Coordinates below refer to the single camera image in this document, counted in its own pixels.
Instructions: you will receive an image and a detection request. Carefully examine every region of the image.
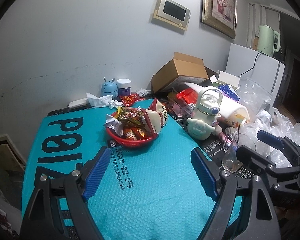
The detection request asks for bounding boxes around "white refrigerator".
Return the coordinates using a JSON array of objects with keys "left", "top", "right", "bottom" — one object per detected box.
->
[{"left": 225, "top": 44, "right": 285, "bottom": 99}]

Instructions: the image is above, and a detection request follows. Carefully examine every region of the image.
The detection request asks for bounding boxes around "blue deer humidifier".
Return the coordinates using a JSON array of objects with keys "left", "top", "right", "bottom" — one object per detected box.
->
[{"left": 101, "top": 78, "right": 119, "bottom": 99}]

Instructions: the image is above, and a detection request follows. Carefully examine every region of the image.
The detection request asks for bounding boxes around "wall intercom panel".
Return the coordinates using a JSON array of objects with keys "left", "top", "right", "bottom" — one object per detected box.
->
[{"left": 153, "top": 0, "right": 191, "bottom": 31}]

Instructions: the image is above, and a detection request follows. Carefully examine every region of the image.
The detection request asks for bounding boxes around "red snack packet by jar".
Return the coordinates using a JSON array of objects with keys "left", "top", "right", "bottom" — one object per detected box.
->
[{"left": 119, "top": 94, "right": 139, "bottom": 107}]

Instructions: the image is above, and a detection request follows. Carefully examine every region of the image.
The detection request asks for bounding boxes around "white red snack bag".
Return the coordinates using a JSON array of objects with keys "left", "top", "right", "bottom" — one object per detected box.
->
[{"left": 141, "top": 98, "right": 168, "bottom": 138}]

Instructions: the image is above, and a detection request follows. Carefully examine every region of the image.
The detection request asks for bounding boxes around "orange red snack packet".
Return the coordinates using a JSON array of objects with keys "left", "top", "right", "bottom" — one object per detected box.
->
[{"left": 123, "top": 127, "right": 149, "bottom": 141}]

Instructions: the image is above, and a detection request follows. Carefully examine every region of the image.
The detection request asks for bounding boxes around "white torn wrapper packet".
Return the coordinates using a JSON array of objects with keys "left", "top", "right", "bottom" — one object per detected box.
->
[{"left": 104, "top": 114, "right": 124, "bottom": 137}]

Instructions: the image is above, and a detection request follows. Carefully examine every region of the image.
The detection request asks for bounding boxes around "brown cardboard box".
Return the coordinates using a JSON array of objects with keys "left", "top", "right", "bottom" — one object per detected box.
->
[{"left": 151, "top": 52, "right": 209, "bottom": 94}]

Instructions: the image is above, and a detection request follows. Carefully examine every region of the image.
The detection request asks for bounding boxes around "crumpled wrapper behind jar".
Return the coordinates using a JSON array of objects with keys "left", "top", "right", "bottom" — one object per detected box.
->
[{"left": 135, "top": 88, "right": 151, "bottom": 97}]

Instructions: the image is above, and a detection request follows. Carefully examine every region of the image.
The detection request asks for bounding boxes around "white lid purple jar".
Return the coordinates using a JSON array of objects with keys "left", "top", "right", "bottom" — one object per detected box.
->
[{"left": 116, "top": 79, "right": 132, "bottom": 96}]

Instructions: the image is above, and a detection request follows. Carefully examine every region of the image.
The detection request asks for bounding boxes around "red plastic basket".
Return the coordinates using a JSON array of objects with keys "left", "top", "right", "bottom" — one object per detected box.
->
[{"left": 104, "top": 107, "right": 162, "bottom": 148}]

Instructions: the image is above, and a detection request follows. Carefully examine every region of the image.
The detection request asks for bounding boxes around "black kettle cable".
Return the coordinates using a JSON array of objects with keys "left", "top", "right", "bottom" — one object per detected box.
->
[{"left": 239, "top": 51, "right": 263, "bottom": 77}]

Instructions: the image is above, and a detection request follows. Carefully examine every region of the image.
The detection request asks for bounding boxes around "teal bubble mat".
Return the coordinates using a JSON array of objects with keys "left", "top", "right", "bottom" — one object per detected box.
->
[{"left": 21, "top": 108, "right": 215, "bottom": 239}]

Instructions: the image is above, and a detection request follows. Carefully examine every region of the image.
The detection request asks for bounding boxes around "white cartoon dog bottle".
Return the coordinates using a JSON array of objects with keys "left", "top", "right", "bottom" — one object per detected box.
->
[{"left": 187, "top": 88, "right": 223, "bottom": 140}]

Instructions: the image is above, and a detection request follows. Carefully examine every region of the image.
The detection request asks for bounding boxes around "green electric kettle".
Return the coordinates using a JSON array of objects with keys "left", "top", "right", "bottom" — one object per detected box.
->
[{"left": 257, "top": 24, "right": 281, "bottom": 57}]

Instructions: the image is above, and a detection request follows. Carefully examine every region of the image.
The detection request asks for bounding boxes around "gold cereal snack bag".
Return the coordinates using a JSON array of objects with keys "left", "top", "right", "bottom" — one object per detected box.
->
[{"left": 114, "top": 106, "right": 145, "bottom": 128}]

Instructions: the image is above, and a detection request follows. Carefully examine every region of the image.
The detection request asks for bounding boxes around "crumpled white tissue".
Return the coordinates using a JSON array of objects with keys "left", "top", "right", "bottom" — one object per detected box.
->
[{"left": 86, "top": 93, "right": 123, "bottom": 109}]

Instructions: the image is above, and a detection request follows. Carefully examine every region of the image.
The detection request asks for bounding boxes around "clear plastic bags pile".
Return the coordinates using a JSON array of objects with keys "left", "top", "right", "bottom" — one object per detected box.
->
[{"left": 236, "top": 77, "right": 300, "bottom": 168}]

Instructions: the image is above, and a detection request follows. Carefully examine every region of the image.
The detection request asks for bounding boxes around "framed flower picture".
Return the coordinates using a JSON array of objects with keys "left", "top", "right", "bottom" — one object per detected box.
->
[{"left": 201, "top": 0, "right": 237, "bottom": 39}]

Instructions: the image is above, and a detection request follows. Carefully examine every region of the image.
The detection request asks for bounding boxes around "red gift packet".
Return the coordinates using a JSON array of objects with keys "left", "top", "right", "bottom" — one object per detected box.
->
[{"left": 176, "top": 88, "right": 198, "bottom": 104}]

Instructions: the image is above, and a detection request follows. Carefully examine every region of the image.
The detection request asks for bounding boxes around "clear glass cup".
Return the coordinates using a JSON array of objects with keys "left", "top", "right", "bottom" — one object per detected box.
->
[{"left": 222, "top": 133, "right": 256, "bottom": 173}]

